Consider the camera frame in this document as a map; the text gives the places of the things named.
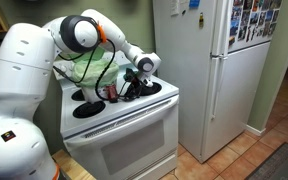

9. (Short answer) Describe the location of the white refrigerator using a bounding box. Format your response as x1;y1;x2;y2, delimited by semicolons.
152;0;284;164

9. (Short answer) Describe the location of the wooden robot platform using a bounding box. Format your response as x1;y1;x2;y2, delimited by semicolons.
51;149;97;180

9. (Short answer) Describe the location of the grey floor rug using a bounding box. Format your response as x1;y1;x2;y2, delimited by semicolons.
244;142;288;180

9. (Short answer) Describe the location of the yellow refrigerator magnet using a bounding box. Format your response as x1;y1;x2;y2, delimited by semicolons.
198;12;205;29

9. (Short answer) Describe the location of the photo collage on refrigerator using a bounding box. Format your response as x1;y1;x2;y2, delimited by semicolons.
228;0;283;46

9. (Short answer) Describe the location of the white electric stove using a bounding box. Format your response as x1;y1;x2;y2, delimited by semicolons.
50;49;180;180

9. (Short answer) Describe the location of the white bin with green lid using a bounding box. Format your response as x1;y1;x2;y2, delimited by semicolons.
64;45;120;104

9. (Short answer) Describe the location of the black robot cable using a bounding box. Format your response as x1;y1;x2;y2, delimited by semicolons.
51;37;142;102

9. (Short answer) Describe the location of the small black coil burner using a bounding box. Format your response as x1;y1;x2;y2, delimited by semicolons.
72;100;107;120

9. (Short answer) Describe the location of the large black coil burner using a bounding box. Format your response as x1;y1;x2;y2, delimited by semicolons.
139;81;163;97
70;88;87;102

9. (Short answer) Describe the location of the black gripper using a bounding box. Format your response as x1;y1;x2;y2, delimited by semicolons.
123;67;149;90

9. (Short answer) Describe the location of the red soda can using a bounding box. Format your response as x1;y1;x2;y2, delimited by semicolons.
104;83;120;104

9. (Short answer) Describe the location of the blue paper on refrigerator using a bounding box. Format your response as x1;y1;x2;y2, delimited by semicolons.
188;0;201;9

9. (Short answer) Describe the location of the white paper on refrigerator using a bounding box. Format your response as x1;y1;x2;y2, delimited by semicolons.
169;0;181;17

